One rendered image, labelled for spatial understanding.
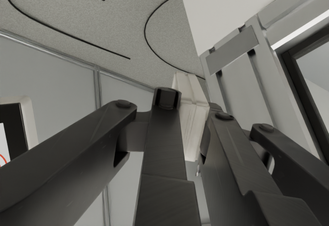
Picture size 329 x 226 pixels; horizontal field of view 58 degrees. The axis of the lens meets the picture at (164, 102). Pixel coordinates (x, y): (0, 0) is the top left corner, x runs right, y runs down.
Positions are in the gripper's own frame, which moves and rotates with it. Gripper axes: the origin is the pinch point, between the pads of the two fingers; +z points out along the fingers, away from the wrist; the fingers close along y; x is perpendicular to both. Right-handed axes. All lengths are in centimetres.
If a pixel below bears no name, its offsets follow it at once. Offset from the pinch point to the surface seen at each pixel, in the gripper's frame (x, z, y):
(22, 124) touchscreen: -9.6, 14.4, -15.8
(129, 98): -56, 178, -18
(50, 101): -50, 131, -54
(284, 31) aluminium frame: 5.3, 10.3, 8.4
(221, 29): 4.4, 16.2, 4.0
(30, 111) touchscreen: -9.1, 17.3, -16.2
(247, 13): 6.4, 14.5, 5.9
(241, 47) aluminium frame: 3.1, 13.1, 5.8
